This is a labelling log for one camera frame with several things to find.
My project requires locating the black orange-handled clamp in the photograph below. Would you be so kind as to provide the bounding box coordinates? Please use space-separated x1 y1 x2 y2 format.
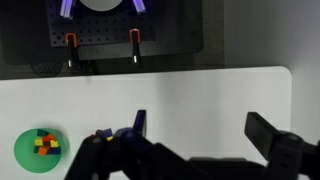
64 32 81 69
129 28 142 66

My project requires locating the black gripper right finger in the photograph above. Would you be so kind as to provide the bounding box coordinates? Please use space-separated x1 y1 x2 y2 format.
244 111 320 180

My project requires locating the black round ribbed foot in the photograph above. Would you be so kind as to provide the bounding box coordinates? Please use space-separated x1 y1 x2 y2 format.
31 62 64 78

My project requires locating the small orange wooden block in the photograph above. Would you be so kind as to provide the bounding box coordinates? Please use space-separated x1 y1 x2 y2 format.
37 146 49 157

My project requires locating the small red-orange wooden block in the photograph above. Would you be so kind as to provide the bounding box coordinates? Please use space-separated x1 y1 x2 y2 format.
42 133 57 143

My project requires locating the green bowl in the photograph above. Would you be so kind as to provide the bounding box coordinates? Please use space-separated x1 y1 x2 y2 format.
13 128 69 174

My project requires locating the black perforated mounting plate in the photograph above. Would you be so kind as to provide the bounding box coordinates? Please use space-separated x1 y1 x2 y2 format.
46 0 158 48

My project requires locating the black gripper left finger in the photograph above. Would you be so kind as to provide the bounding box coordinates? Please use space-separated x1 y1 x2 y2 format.
64 109 214 180

